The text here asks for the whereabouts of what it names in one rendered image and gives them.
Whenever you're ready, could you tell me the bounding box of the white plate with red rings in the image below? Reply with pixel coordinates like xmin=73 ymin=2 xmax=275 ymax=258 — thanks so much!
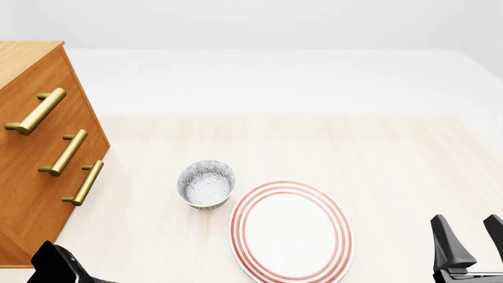
xmin=228 ymin=179 xmax=356 ymax=283

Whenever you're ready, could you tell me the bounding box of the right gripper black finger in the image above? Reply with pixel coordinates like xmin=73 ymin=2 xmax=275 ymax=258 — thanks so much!
xmin=483 ymin=214 xmax=503 ymax=255
xmin=430 ymin=214 xmax=478 ymax=273

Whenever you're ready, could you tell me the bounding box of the wooden drawer with brass handle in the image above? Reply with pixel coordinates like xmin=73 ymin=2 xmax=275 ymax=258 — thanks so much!
xmin=0 ymin=125 xmax=111 ymax=263
xmin=0 ymin=97 xmax=100 ymax=216
xmin=0 ymin=49 xmax=86 ymax=166

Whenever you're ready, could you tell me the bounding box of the wooden cabinet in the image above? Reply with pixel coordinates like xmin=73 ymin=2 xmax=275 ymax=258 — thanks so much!
xmin=0 ymin=40 xmax=111 ymax=270

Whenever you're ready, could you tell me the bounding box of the grey patterned bowl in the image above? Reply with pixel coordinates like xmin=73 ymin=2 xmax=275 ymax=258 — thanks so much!
xmin=176 ymin=159 xmax=237 ymax=211

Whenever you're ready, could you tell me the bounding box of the brass bar handle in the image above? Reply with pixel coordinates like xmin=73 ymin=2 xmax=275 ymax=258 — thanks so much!
xmin=37 ymin=128 xmax=89 ymax=178
xmin=61 ymin=159 xmax=105 ymax=208
xmin=4 ymin=87 xmax=68 ymax=137

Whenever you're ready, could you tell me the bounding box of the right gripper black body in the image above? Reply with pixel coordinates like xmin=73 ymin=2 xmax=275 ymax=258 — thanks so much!
xmin=432 ymin=266 xmax=503 ymax=283

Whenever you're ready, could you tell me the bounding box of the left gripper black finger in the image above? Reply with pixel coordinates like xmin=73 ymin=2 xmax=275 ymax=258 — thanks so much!
xmin=26 ymin=240 xmax=119 ymax=283

